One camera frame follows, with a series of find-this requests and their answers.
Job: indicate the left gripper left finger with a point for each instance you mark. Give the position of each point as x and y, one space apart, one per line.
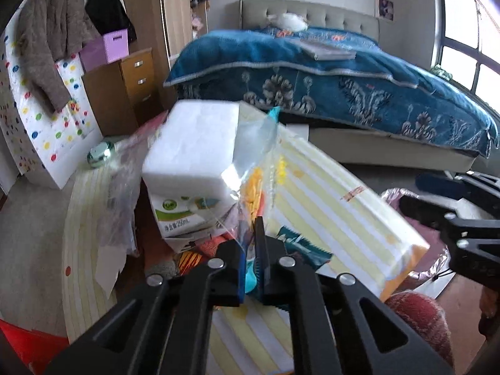
163 325

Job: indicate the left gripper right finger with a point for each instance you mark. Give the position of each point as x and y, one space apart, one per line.
338 325

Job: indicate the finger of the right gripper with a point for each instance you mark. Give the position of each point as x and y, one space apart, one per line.
479 188
473 244

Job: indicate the white cardboard package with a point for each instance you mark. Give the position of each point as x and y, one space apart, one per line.
116 236

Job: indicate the white green milk carton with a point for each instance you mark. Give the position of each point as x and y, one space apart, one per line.
187 222

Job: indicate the clear plastic bag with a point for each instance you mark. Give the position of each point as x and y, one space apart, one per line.
251 181

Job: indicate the white foam block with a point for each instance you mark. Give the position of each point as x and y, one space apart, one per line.
194 147

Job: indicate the teal snack wrapper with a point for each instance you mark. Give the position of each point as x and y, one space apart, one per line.
299 246

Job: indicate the red gold paper packet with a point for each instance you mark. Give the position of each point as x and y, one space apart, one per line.
188 260

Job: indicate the plaid red trousers leg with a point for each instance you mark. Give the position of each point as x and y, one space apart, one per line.
426 317

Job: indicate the blue floral bed blanket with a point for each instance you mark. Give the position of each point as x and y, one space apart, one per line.
375 91

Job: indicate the striped dotted tablecloth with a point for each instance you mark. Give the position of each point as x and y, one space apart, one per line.
313 196

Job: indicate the red plastic stool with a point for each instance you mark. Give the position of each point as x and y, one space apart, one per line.
34 348

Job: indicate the folded grey cloth on bed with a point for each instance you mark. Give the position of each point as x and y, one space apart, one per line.
323 52

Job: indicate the round green metal tin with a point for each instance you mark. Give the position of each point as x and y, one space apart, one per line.
100 154

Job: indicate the polka dot white cabinet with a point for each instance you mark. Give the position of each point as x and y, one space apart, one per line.
47 146

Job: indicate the white pillow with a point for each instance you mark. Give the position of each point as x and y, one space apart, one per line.
288 22

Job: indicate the brown wooden drawer cabinet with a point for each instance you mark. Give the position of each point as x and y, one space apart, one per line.
123 94

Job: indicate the purple plastic storage box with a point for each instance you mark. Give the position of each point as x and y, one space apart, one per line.
106 49

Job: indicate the brown quilted coat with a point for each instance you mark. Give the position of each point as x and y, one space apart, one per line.
49 31

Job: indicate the black hanging coat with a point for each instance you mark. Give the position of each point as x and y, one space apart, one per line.
108 16

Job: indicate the tall wooden wardrobe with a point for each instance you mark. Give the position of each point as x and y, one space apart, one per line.
166 27

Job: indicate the small wall photo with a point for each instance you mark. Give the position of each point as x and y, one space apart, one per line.
385 9

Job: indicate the beige padded bed frame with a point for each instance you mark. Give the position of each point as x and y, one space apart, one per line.
339 141

